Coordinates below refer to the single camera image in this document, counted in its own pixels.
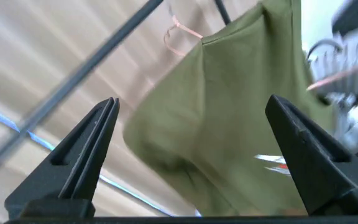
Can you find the green long-sleeved shirt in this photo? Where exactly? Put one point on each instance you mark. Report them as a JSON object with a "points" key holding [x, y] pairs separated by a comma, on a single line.
{"points": [[213, 109]]}

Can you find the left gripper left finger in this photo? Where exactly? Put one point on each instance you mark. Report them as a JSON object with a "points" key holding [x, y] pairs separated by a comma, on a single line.
{"points": [[42, 186]]}

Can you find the black clothes rack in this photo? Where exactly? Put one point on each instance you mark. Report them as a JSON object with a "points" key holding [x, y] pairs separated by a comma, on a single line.
{"points": [[73, 79]]}

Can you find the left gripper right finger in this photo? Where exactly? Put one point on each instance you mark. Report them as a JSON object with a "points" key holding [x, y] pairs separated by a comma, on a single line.
{"points": [[319, 180]]}

